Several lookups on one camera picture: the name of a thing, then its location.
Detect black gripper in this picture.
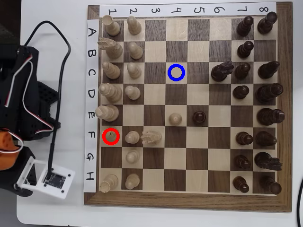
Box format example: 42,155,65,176
0,146,36,197

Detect light wooden bishop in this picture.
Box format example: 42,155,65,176
101,61,121,80
104,129,118,144

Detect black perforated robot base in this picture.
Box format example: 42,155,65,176
35,80,62,140

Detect light wooden rook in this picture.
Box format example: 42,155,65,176
101,15,121,36
98,174,119,193

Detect light wooden king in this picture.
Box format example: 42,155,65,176
95,105,120,122

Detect light wooden pawn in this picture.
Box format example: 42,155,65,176
125,150,141,164
125,174,141,190
126,62,142,79
124,85,142,100
168,113,183,126
126,16,142,35
125,131,141,144
128,42,144,60

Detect light wooden queen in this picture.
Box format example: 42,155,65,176
98,83,123,104

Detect light wooden knight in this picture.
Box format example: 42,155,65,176
140,131,162,146
97,37,124,60

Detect white paper letter strip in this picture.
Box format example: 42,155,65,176
83,18,99,193

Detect dark wooden pawn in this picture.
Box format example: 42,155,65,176
232,176,250,194
233,155,252,170
232,85,250,100
192,111,209,125
237,40,255,59
235,131,254,146
236,16,254,37
234,62,251,80

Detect wooden chessboard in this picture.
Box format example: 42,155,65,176
83,1,294,213

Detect white paper number strip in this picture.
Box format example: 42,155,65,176
99,1,277,18

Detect dark wooden knight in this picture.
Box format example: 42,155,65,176
254,151,284,171
210,61,235,83

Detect dark wooden bishop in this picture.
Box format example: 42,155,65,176
255,131,277,147
257,61,281,80

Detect dark wooden rook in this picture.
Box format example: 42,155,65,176
259,176,282,195
257,11,278,35

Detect dark wooden king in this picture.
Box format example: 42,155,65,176
257,108,285,126

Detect dark wooden queen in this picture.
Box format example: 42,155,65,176
255,82,284,103

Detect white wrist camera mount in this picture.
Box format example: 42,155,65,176
16,157,76,200

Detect white red servo wire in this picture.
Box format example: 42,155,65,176
4,53,34,108
21,62,55,133

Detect black camera cable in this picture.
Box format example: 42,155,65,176
22,20,71,183

